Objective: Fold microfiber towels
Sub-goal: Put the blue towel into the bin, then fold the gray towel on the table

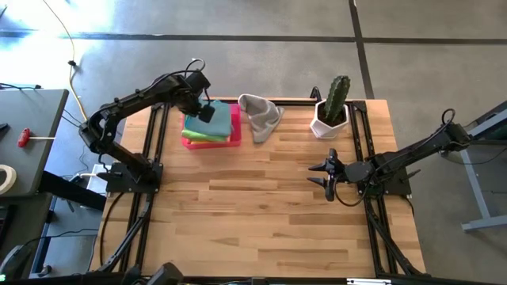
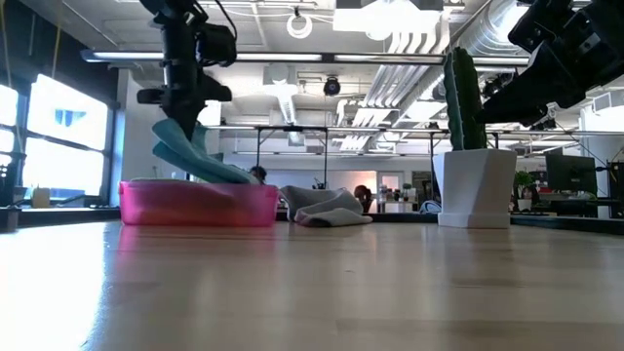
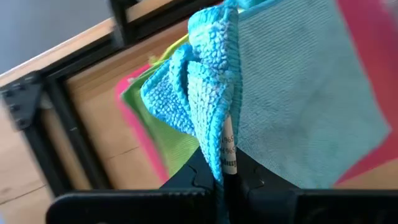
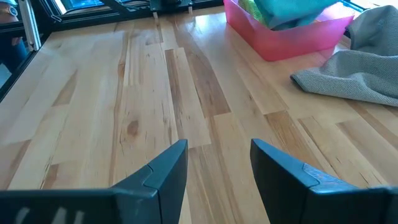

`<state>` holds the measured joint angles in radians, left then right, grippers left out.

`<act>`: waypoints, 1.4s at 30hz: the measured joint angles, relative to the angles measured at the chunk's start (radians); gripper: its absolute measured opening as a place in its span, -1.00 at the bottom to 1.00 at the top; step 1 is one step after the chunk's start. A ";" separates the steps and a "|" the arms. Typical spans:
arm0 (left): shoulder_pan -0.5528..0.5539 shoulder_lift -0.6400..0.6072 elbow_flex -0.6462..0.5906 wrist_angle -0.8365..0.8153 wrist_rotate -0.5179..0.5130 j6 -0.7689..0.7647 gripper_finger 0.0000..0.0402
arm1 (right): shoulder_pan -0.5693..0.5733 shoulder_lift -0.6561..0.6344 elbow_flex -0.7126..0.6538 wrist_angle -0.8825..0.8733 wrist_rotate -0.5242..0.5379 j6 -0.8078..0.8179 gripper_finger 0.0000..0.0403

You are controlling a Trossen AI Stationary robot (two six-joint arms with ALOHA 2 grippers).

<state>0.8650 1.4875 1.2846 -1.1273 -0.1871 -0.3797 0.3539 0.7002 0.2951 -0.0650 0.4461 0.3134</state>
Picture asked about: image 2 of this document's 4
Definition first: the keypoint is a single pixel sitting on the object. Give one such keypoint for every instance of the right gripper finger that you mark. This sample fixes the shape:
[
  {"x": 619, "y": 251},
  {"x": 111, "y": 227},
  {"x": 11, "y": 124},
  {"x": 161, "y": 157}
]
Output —
[{"x": 517, "y": 112}]

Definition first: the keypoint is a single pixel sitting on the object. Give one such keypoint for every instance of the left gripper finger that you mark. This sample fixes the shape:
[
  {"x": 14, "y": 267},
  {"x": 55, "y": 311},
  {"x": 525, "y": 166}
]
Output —
[
  {"x": 179, "y": 119},
  {"x": 192, "y": 119}
]

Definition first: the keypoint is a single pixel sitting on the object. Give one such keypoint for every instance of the blue microfiber towel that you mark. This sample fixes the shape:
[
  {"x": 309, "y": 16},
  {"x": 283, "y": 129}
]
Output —
[{"x": 195, "y": 156}]

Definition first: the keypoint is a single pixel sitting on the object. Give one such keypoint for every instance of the grey microfiber towel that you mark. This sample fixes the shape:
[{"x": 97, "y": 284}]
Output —
[{"x": 326, "y": 205}]

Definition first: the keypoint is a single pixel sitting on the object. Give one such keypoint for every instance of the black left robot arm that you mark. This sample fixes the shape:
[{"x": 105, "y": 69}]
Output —
[{"x": 170, "y": 7}]

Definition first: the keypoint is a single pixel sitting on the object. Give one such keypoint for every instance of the black ceiling spotlight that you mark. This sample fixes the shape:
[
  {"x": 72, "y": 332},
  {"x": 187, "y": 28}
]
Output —
[{"x": 492, "y": 83}]

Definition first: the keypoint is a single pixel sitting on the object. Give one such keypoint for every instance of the green cactus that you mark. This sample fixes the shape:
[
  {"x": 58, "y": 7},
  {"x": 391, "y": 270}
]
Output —
[{"x": 463, "y": 97}]

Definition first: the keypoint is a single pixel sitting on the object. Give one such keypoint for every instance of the small potted plant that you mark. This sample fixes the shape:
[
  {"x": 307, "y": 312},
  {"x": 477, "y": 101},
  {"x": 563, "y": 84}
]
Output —
[{"x": 522, "y": 183}]

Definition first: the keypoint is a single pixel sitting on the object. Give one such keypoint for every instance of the black computer monitor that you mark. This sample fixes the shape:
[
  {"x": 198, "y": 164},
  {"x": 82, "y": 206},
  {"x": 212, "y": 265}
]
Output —
[{"x": 570, "y": 173}]

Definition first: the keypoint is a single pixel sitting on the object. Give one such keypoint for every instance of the pink plastic bin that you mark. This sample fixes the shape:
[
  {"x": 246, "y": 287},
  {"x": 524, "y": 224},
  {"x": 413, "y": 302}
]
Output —
[{"x": 195, "y": 205}]

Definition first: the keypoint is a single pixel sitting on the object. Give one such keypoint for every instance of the person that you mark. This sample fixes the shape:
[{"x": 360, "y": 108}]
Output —
[
  {"x": 258, "y": 174},
  {"x": 363, "y": 195}
]

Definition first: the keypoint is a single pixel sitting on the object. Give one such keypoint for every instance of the white faceted plant pot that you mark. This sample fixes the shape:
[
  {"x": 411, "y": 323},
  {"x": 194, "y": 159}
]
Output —
[{"x": 475, "y": 190}]

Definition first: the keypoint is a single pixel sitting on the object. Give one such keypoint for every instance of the long ceiling light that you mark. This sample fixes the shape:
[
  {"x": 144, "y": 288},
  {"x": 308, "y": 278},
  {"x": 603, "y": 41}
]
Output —
[{"x": 273, "y": 57}]

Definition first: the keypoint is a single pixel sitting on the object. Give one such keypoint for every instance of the bright window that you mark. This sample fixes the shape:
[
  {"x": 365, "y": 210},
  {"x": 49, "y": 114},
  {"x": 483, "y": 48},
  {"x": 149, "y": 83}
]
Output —
[
  {"x": 7, "y": 122},
  {"x": 63, "y": 146}
]

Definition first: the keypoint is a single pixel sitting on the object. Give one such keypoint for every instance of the yellow cup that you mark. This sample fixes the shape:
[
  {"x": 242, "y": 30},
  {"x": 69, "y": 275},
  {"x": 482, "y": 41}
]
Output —
[{"x": 41, "y": 199}]

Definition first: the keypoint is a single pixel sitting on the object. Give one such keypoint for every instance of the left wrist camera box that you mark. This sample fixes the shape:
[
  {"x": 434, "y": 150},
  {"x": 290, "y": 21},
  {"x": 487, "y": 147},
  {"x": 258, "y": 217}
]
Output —
[{"x": 217, "y": 45}]

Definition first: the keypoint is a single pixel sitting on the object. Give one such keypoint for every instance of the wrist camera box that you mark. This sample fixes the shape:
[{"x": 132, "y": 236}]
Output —
[
  {"x": 217, "y": 45},
  {"x": 536, "y": 27}
]

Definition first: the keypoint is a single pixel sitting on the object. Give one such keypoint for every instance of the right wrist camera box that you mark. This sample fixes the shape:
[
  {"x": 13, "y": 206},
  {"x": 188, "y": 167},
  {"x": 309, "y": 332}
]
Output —
[{"x": 536, "y": 27}]

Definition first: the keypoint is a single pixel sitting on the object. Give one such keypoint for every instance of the silver ventilation duct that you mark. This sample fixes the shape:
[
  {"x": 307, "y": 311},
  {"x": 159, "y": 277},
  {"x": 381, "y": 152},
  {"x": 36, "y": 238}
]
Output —
[{"x": 497, "y": 24}]

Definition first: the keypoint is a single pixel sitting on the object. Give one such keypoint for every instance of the black ceiling dome camera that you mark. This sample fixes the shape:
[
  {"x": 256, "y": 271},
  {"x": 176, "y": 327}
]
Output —
[{"x": 332, "y": 87}]

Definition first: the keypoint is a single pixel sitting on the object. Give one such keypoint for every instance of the black aluminium table frame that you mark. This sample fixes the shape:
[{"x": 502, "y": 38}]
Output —
[{"x": 68, "y": 215}]

